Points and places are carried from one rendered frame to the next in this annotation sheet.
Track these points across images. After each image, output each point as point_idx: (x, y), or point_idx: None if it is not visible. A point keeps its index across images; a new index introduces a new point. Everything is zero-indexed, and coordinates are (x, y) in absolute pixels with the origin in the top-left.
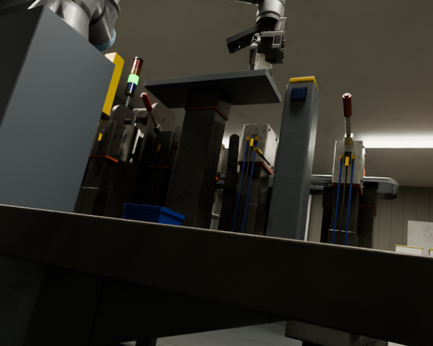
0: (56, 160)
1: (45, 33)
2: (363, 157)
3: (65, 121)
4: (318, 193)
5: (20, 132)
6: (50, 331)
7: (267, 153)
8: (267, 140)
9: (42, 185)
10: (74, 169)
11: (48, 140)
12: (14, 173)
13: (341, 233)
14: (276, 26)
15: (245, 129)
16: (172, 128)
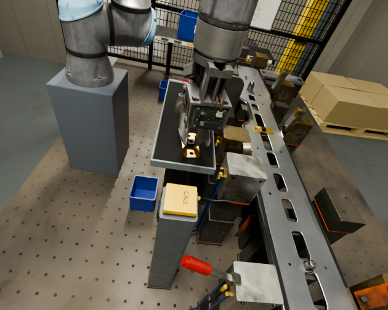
0: (97, 152)
1: (55, 99)
2: (261, 306)
3: (92, 136)
4: (330, 246)
5: (73, 144)
6: None
7: (227, 194)
8: (228, 185)
9: (95, 161)
10: (109, 154)
11: (88, 145)
12: (80, 158)
13: (208, 307)
14: (202, 79)
15: (225, 157)
16: (238, 93)
